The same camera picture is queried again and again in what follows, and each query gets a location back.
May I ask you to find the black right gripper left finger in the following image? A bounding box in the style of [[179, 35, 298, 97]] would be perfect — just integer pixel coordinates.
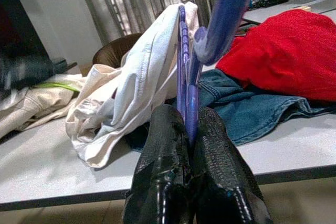
[[122, 104, 195, 224]]

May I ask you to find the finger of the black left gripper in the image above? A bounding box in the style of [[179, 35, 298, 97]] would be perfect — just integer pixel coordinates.
[[52, 58, 78, 74]]

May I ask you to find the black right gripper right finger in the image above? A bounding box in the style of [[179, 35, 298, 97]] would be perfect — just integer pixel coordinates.
[[193, 105, 274, 224]]

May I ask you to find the blue plastic hanger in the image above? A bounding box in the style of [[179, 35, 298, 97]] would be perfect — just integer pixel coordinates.
[[176, 0, 257, 149]]

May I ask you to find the white shirt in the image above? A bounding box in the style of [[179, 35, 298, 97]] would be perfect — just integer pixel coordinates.
[[65, 1, 200, 169]]

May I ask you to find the cream white garment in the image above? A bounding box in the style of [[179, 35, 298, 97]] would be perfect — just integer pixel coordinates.
[[0, 73, 89, 138]]

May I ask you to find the blue denim garment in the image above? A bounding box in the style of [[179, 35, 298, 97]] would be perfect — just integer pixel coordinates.
[[125, 68, 336, 153]]

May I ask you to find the red knit garment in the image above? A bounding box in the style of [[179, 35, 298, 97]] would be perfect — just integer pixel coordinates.
[[216, 8, 336, 103]]

